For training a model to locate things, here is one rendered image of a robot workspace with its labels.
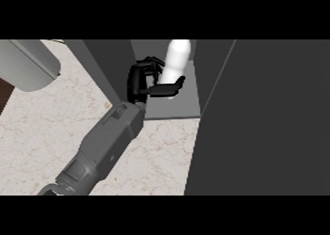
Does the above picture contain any white water bottle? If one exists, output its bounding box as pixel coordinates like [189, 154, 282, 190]
[158, 39, 192, 101]

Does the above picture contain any dark grey cabinet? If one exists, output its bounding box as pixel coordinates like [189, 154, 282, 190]
[62, 39, 204, 121]

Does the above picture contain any dark grey cabinet door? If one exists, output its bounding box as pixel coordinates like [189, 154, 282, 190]
[184, 39, 330, 196]

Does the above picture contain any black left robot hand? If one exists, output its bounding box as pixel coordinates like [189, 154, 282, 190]
[127, 56, 187, 106]

